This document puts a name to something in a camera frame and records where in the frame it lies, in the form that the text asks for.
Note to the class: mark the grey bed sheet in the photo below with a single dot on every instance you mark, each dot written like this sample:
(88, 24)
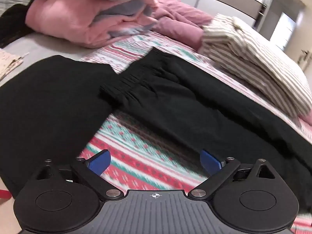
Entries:
(39, 46)

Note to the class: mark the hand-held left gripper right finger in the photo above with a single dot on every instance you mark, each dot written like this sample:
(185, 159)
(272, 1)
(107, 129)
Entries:
(209, 163)

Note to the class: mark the beige striped folded bedding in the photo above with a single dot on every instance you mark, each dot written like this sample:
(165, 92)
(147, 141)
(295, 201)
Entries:
(256, 63)

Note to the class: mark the dark cloth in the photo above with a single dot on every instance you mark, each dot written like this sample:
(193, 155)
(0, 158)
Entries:
(12, 26)

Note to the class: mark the black pants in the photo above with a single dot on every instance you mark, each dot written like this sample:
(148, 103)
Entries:
(195, 102)

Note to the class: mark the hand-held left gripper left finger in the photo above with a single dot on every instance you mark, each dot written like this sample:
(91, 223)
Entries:
(100, 162)

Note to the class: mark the bright window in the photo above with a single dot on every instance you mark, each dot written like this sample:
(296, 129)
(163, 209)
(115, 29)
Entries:
(285, 29)

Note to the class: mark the floral cloth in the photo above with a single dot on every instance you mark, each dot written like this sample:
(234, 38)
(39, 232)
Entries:
(8, 62)

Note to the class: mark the folded black garment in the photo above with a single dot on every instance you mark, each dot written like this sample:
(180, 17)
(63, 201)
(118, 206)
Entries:
(48, 107)

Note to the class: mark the pink comforter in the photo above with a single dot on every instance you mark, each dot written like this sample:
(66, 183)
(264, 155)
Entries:
(80, 17)

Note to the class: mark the pink teal patterned blanket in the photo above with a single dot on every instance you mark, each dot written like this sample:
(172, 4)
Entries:
(146, 146)

